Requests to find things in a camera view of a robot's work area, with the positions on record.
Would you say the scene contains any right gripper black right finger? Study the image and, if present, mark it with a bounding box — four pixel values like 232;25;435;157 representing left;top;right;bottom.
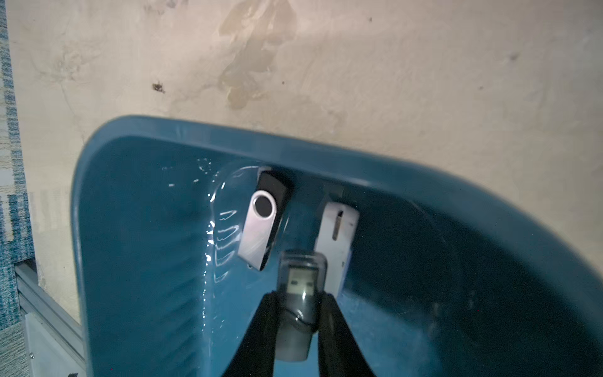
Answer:
318;293;375;377

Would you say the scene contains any black silver swivel flash drive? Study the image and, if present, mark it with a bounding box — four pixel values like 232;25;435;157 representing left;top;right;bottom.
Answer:
237;170;293;271

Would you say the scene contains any teal plastic storage tray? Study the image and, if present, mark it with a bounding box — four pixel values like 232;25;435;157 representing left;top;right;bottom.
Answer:
71;116;602;376

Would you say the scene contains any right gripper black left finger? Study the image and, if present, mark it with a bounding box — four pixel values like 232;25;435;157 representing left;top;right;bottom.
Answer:
222;292;280;377

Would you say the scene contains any smoky clear-cap black flash drive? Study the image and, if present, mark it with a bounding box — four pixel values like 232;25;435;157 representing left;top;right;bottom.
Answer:
275;250;328;362

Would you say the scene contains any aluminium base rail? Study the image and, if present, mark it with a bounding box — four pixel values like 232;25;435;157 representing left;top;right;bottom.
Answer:
15;259;86;377

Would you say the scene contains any white blue flash drive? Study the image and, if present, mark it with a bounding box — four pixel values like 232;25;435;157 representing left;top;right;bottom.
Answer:
314;202;360;298

